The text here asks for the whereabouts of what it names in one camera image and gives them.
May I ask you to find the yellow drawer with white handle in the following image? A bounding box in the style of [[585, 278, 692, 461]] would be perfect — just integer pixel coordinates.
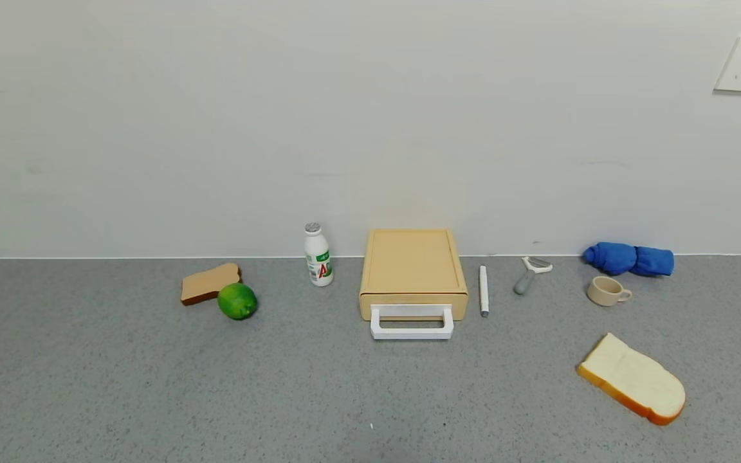
[[361, 293, 468, 340]]

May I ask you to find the yellow drawer cabinet housing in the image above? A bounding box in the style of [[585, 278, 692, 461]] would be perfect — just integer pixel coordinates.
[[359, 229, 469, 321]]

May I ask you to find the white milk bottle green label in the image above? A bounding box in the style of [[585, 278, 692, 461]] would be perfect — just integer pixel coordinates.
[[304, 222, 334, 287]]

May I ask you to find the green lime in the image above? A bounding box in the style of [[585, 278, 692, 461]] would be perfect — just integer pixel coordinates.
[[217, 283, 259, 321]]

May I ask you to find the brown toast slice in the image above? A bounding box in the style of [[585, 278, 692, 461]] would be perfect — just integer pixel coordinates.
[[181, 262, 242, 307]]

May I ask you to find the beige cup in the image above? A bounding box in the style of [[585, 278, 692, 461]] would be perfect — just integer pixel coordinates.
[[587, 275, 634, 307]]

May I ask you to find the blue rolled cloth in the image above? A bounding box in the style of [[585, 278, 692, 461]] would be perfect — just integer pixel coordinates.
[[582, 242, 675, 278]]

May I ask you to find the white bread slice orange crust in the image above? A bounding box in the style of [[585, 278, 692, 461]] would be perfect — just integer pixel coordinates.
[[577, 332, 687, 426]]

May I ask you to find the grey handled white peeler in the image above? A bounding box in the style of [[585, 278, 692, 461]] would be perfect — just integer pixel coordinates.
[[513, 257, 554, 296]]

